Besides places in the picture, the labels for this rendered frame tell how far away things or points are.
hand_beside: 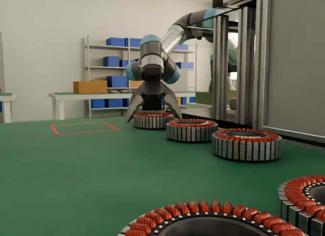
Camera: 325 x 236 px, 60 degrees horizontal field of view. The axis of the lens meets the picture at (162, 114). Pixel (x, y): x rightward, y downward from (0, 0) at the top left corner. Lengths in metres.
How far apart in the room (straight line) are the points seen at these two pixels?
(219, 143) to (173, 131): 0.15
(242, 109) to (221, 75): 0.13
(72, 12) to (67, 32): 0.49
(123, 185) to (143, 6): 7.93
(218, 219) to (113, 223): 0.10
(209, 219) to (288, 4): 0.52
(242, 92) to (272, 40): 0.14
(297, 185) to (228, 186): 0.11
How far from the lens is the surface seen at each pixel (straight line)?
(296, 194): 0.24
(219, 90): 0.79
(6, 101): 3.23
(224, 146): 0.45
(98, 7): 7.80
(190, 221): 0.19
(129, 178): 0.37
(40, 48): 7.40
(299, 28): 0.62
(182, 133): 0.57
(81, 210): 0.29
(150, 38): 0.98
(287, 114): 0.62
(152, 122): 0.73
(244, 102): 0.71
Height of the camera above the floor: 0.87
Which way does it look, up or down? 6 degrees down
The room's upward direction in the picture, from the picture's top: straight up
